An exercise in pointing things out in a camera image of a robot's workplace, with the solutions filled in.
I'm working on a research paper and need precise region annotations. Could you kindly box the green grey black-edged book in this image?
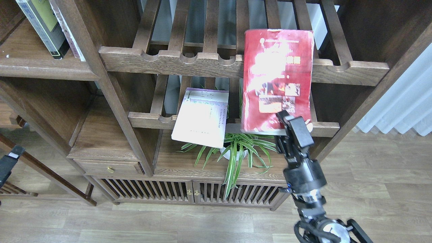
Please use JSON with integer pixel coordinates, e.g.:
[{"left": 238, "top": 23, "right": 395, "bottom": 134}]
[{"left": 16, "top": 0, "right": 69, "bottom": 59}]

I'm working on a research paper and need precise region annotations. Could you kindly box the dark wooden bookshelf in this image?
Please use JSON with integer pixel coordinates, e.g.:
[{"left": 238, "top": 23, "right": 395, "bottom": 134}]
[{"left": 1, "top": 0, "right": 431, "bottom": 211}]

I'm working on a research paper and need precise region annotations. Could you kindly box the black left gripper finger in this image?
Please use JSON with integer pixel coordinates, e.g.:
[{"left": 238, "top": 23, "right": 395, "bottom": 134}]
[{"left": 0, "top": 145, "right": 26, "bottom": 187}]

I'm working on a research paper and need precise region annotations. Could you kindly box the green spider plant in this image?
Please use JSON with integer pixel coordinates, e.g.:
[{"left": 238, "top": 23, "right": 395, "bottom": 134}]
[{"left": 180, "top": 132, "right": 276, "bottom": 198}]

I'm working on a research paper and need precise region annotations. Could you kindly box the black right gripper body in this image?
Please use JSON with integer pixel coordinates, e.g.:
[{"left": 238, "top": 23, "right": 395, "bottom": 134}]
[{"left": 275, "top": 117, "right": 327, "bottom": 194}]

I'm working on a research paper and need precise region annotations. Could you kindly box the white plant pot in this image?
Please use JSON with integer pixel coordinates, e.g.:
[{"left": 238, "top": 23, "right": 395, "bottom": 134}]
[{"left": 219, "top": 143, "right": 248, "bottom": 161}]

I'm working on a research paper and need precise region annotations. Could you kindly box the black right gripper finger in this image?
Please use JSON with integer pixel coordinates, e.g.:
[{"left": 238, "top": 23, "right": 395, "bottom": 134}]
[{"left": 276, "top": 110, "right": 291, "bottom": 130}]

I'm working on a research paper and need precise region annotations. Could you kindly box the white upright book spine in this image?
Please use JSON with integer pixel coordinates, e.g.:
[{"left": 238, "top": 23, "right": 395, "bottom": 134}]
[{"left": 49, "top": 0, "right": 86, "bottom": 62}]

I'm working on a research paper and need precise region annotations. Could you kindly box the white pleated curtain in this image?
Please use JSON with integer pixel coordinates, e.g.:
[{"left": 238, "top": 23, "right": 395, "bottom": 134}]
[{"left": 357, "top": 45, "right": 432, "bottom": 136}]

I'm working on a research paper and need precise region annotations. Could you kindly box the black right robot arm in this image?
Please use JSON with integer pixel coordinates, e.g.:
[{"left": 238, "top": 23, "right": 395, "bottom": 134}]
[{"left": 275, "top": 110, "right": 372, "bottom": 243}]

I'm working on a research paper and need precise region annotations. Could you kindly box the red paperback book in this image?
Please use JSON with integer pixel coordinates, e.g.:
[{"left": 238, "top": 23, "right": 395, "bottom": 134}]
[{"left": 241, "top": 29, "right": 315, "bottom": 134}]

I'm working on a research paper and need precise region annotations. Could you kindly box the white lavender paperback book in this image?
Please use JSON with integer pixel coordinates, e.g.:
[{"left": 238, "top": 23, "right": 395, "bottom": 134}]
[{"left": 171, "top": 88, "right": 229, "bottom": 148}]

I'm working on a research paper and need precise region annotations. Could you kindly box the wooden furniture frame left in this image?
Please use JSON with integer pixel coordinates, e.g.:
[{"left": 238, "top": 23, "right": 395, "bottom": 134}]
[{"left": 0, "top": 101, "right": 97, "bottom": 207}]

